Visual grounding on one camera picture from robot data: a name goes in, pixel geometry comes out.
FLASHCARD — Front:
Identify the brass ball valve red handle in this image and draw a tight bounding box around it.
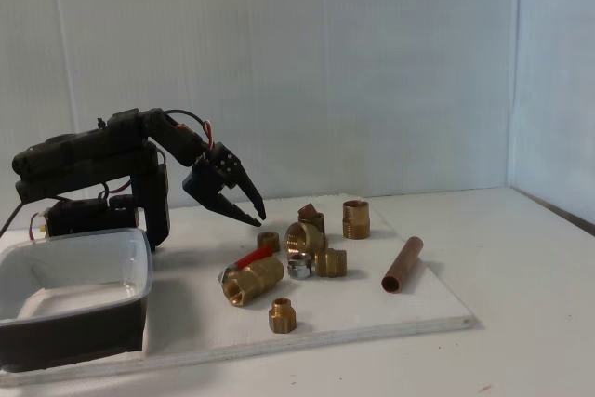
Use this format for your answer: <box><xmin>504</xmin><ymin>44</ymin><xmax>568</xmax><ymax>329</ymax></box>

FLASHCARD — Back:
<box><xmin>217</xmin><ymin>244</ymin><xmax>285</xmax><ymax>308</ymax></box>

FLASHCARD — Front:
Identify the clear plastic box dark base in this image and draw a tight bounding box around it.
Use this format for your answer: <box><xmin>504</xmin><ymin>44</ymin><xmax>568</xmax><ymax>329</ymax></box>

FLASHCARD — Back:
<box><xmin>0</xmin><ymin>227</ymin><xmax>154</xmax><ymax>373</ymax></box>

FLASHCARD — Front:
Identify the short brass bushing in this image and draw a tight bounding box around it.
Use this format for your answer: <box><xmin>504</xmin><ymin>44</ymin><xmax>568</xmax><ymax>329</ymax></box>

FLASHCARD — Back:
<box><xmin>256</xmin><ymin>231</ymin><xmax>281</xmax><ymax>254</ymax></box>

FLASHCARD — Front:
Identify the large brass reducer fitting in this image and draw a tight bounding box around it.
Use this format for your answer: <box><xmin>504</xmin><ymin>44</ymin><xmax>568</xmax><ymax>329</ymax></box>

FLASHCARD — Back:
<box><xmin>284</xmin><ymin>221</ymin><xmax>330</xmax><ymax>261</ymax></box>

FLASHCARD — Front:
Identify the silver steel hex nut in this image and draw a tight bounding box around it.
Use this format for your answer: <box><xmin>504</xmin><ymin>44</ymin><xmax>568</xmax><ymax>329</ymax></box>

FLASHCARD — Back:
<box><xmin>286</xmin><ymin>252</ymin><xmax>318</xmax><ymax>281</ymax></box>

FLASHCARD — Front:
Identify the tall brass coupling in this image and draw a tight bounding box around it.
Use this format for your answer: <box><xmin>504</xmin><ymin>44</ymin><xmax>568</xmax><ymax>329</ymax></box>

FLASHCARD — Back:
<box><xmin>342</xmin><ymin>200</ymin><xmax>371</xmax><ymax>241</ymax></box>

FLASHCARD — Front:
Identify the brass threaded nipple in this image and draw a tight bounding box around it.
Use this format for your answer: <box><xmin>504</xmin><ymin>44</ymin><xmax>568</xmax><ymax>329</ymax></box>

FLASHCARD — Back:
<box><xmin>314</xmin><ymin>247</ymin><xmax>349</xmax><ymax>279</ymax></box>

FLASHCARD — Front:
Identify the small brass hex reducer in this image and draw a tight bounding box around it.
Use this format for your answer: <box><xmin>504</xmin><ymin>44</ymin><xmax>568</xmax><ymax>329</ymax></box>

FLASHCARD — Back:
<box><xmin>268</xmin><ymin>297</ymin><xmax>298</xmax><ymax>335</ymax></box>

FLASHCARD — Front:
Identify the white board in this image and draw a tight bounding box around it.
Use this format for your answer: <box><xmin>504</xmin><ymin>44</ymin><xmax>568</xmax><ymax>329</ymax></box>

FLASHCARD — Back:
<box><xmin>0</xmin><ymin>192</ymin><xmax>481</xmax><ymax>389</ymax></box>

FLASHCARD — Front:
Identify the copper pipe piece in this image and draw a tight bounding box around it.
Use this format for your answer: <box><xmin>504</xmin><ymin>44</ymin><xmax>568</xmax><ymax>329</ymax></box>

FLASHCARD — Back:
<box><xmin>381</xmin><ymin>235</ymin><xmax>425</xmax><ymax>294</ymax></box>

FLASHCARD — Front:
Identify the red white gripper servo wire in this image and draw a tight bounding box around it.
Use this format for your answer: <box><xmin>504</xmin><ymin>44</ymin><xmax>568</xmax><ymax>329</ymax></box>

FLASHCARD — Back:
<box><xmin>165</xmin><ymin>110</ymin><xmax>218</xmax><ymax>150</ymax></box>

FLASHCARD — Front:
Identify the red base wire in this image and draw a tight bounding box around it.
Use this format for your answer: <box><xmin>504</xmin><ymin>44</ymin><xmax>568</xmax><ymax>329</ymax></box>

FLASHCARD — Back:
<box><xmin>29</xmin><ymin>211</ymin><xmax>47</xmax><ymax>241</ymax></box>

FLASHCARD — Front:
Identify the black power cable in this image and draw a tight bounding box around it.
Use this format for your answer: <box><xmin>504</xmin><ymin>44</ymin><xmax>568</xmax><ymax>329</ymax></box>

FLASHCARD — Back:
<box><xmin>0</xmin><ymin>201</ymin><xmax>24</xmax><ymax>236</ymax></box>

